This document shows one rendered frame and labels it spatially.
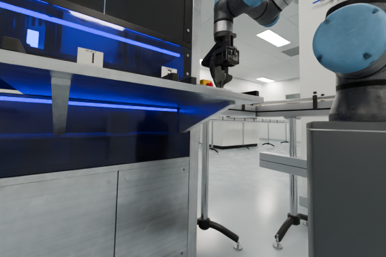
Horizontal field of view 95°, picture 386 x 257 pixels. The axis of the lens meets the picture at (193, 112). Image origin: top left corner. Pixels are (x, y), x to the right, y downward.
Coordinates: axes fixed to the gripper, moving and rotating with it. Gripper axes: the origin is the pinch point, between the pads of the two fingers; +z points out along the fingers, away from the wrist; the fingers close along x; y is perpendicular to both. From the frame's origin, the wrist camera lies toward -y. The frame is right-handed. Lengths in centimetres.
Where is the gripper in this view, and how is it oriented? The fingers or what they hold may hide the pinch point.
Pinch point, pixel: (218, 88)
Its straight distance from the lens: 70.4
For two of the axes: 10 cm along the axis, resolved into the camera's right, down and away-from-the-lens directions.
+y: 5.9, -0.3, -8.0
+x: 8.0, 0.5, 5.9
